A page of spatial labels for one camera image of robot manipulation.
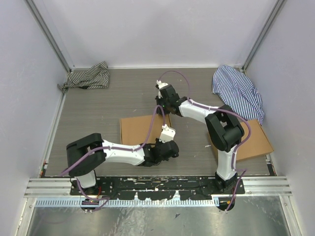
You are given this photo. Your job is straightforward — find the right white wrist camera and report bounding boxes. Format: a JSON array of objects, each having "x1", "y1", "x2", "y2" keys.
[{"x1": 156, "y1": 80, "x2": 168, "y2": 98}]

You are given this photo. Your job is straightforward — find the left aluminium frame post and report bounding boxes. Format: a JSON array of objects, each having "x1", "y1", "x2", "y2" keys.
[{"x1": 24, "y1": 0, "x2": 72, "y2": 73}]

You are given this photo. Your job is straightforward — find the right aluminium frame post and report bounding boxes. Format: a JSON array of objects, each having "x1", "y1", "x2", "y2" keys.
[{"x1": 240, "y1": 0, "x2": 287, "y2": 74}]

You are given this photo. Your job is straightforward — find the blue white striped cloth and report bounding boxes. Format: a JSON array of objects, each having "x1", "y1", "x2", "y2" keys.
[{"x1": 212, "y1": 65, "x2": 265, "y2": 124}]

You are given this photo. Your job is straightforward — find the aluminium frame post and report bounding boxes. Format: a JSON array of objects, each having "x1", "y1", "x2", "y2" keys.
[
  {"x1": 24, "y1": 0, "x2": 72, "y2": 73},
  {"x1": 240, "y1": 0, "x2": 287, "y2": 74}
]

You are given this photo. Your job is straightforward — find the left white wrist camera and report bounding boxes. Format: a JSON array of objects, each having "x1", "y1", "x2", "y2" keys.
[{"x1": 159, "y1": 124, "x2": 176, "y2": 143}]

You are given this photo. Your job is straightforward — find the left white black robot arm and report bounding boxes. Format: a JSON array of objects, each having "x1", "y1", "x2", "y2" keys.
[{"x1": 61, "y1": 133, "x2": 179, "y2": 195}]

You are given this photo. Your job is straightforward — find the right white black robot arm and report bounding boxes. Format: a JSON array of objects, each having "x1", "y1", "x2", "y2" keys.
[{"x1": 156, "y1": 81, "x2": 245, "y2": 194}]

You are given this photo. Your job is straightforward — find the black white striped cloth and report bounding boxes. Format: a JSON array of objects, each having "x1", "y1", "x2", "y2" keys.
[{"x1": 57, "y1": 61, "x2": 110, "y2": 94}]

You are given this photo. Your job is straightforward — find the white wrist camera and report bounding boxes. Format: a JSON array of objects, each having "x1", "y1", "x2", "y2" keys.
[
  {"x1": 156, "y1": 80, "x2": 168, "y2": 98},
  {"x1": 159, "y1": 124, "x2": 176, "y2": 143}
]

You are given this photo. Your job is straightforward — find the aluminium front rail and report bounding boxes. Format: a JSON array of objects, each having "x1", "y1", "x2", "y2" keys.
[{"x1": 25, "y1": 176, "x2": 292, "y2": 197}]

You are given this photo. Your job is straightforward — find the light blue slotted cable duct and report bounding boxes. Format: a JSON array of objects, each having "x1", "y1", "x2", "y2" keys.
[{"x1": 35, "y1": 198, "x2": 219, "y2": 208}]

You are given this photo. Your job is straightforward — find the folded brown cardboard box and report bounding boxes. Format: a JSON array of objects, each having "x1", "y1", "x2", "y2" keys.
[{"x1": 236, "y1": 119, "x2": 274, "y2": 162}]

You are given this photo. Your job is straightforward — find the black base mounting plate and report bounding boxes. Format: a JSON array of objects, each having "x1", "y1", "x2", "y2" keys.
[{"x1": 84, "y1": 176, "x2": 234, "y2": 201}]

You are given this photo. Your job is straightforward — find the brown cardboard box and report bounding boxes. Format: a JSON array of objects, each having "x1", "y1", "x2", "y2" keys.
[
  {"x1": 120, "y1": 115, "x2": 163, "y2": 146},
  {"x1": 236, "y1": 119, "x2": 274, "y2": 162}
]

